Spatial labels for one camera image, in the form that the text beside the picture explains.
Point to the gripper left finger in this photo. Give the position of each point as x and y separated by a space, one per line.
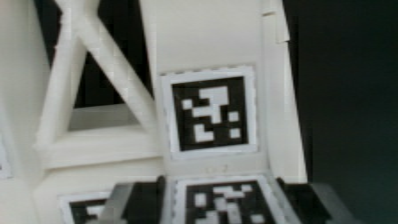
134 204

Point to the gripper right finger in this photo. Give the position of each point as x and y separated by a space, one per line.
317 203

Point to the white chair back frame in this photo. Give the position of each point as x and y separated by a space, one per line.
200 113

